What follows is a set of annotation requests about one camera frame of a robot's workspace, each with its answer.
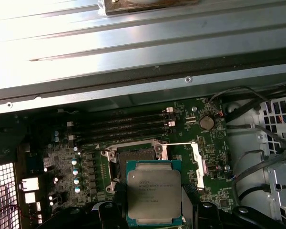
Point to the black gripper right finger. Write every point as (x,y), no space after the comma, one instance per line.
(208,217)

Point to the small silver capacitor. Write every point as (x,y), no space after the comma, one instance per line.
(74,161)
(77,190)
(76,181)
(75,171)

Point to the silver CPU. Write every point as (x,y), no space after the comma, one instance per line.
(153,190)

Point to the black open PC case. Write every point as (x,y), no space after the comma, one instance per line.
(143,83)

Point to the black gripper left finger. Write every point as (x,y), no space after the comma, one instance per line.
(112,215)

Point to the green motherboard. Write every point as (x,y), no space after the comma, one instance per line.
(214,148)

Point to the silver metal drive cage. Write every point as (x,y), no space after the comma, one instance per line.
(281,181)

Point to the silver coin cell battery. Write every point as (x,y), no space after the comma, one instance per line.
(207,122)

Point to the CPU socket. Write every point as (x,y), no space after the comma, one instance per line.
(133,155)

